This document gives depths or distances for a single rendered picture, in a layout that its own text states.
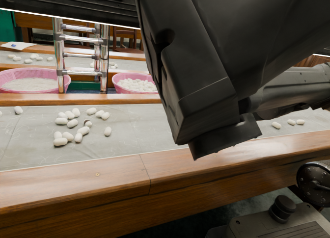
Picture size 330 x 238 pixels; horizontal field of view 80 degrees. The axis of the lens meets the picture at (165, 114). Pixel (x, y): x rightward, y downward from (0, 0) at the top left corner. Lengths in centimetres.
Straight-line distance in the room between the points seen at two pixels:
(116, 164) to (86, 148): 12
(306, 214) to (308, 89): 79
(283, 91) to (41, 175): 45
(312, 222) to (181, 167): 67
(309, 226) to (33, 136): 100
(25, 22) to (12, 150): 280
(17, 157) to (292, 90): 56
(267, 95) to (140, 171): 34
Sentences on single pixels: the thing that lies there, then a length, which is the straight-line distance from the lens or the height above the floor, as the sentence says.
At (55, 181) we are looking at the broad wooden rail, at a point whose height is 76.
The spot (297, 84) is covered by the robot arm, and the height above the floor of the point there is 105.
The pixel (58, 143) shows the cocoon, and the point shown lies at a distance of 58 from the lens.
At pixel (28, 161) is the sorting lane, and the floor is 74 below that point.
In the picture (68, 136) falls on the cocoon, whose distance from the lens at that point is 59.
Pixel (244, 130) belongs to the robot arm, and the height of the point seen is 102.
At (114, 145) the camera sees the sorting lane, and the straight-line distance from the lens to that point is 58.
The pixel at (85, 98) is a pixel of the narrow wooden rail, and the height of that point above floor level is 76.
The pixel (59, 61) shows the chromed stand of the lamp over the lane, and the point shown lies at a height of 88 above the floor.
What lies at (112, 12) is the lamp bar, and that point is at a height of 107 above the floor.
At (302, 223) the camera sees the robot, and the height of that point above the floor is 48.
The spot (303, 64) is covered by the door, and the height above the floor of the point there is 57.
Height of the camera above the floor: 110
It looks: 28 degrees down
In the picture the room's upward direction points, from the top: 11 degrees clockwise
